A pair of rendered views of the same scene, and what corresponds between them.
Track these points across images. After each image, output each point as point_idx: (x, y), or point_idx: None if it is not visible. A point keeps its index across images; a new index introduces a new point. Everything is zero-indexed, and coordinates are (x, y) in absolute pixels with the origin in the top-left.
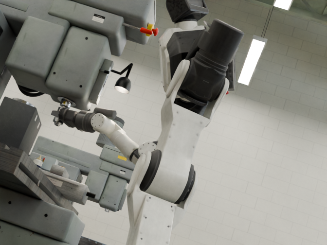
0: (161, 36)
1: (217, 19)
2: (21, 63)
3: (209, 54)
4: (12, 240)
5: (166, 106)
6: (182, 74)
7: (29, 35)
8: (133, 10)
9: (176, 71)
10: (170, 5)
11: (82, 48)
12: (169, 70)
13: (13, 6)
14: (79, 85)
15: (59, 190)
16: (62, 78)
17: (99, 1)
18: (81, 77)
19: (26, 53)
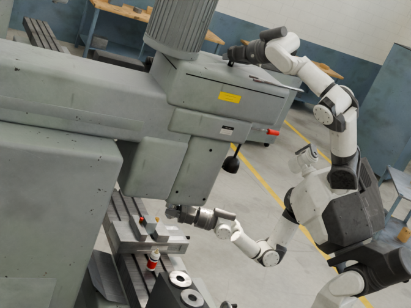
0: (309, 186)
1: (403, 263)
2: (143, 194)
3: (386, 285)
4: None
5: (329, 299)
6: (356, 294)
7: (149, 162)
8: (265, 118)
9: (347, 280)
10: (335, 178)
11: (205, 161)
12: (323, 242)
13: (125, 128)
14: (202, 199)
15: (170, 261)
16: (185, 195)
17: (229, 112)
18: (205, 190)
19: (147, 181)
